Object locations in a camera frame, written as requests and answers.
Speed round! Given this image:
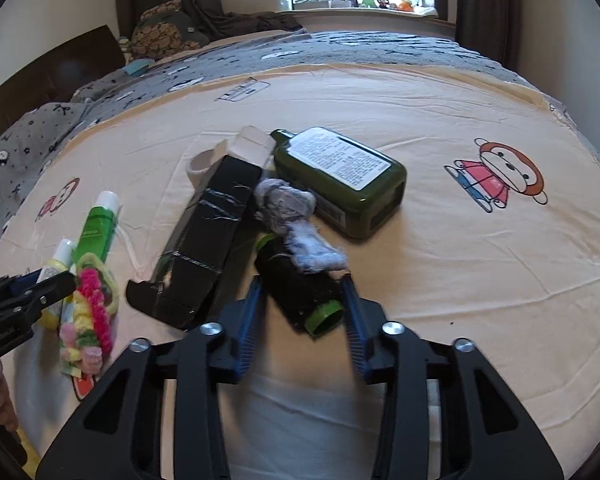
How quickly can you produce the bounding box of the yellow tube with white cap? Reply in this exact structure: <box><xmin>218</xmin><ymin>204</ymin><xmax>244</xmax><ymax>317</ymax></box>
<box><xmin>35</xmin><ymin>237</ymin><xmax>77</xmax><ymax>332</ymax></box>

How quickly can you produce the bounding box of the crumpled grey white tissue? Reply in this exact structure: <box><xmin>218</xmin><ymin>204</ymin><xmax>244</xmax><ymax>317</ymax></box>
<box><xmin>253</xmin><ymin>177</ymin><xmax>349</xmax><ymax>274</ymax></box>

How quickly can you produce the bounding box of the dark wooden headboard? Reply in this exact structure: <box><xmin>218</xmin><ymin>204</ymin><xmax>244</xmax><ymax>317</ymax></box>
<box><xmin>0</xmin><ymin>24</ymin><xmax>127</xmax><ymax>157</ymax></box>

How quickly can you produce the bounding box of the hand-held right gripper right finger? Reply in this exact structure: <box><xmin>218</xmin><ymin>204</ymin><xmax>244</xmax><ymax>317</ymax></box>
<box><xmin>341</xmin><ymin>274</ymin><xmax>565</xmax><ymax>480</ymax></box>

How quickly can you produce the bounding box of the dark green bottle white label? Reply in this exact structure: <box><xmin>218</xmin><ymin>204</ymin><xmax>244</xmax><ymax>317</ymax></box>
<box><xmin>270</xmin><ymin>127</ymin><xmax>409</xmax><ymax>241</ymax></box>

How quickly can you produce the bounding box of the white paper cup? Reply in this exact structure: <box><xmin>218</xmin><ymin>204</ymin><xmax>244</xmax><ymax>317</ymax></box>
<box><xmin>188</xmin><ymin>141</ymin><xmax>232</xmax><ymax>192</ymax></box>

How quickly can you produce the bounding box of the brown patterned pillow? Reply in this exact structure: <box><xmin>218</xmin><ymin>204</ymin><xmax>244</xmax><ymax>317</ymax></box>
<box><xmin>129</xmin><ymin>0</ymin><xmax>212</xmax><ymax>62</ymax></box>

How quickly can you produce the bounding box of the cream cartoon printed blanket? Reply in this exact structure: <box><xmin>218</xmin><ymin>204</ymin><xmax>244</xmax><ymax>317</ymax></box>
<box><xmin>0</xmin><ymin>62</ymin><xmax>600</xmax><ymax>480</ymax></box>

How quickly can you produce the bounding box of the long black carton box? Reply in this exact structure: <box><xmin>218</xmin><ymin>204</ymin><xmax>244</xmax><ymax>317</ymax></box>
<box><xmin>125</xmin><ymin>126</ymin><xmax>277</xmax><ymax>333</ymax></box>

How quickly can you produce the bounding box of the colourful hair tie pack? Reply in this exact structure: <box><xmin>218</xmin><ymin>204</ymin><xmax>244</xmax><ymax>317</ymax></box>
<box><xmin>58</xmin><ymin>252</ymin><xmax>122</xmax><ymax>379</ymax></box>

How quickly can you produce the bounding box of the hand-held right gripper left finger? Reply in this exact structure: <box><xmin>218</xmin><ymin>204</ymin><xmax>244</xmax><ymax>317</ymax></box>
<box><xmin>35</xmin><ymin>276</ymin><xmax>269</xmax><ymax>480</ymax></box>

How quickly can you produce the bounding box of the black bottle with green cap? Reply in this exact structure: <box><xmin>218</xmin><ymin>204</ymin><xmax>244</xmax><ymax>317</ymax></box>
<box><xmin>254</xmin><ymin>232</ymin><xmax>345</xmax><ymax>337</ymax></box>

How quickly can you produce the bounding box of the dark brown cloth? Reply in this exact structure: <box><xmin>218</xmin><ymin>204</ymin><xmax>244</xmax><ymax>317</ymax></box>
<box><xmin>211</xmin><ymin>9</ymin><xmax>307</xmax><ymax>39</ymax></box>

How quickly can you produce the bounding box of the small teal item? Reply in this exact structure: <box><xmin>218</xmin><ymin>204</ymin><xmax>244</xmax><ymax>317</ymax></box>
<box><xmin>124</xmin><ymin>58</ymin><xmax>157</xmax><ymax>78</ymax></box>

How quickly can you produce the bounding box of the green tube with white cap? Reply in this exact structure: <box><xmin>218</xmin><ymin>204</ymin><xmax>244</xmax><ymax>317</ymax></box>
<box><xmin>73</xmin><ymin>190</ymin><xmax>122</xmax><ymax>267</ymax></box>

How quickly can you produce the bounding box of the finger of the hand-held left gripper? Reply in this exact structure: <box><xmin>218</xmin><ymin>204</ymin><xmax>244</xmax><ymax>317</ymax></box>
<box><xmin>0</xmin><ymin>271</ymin><xmax>77</xmax><ymax>317</ymax></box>
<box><xmin>0</xmin><ymin>309</ymin><xmax>37</xmax><ymax>367</ymax></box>

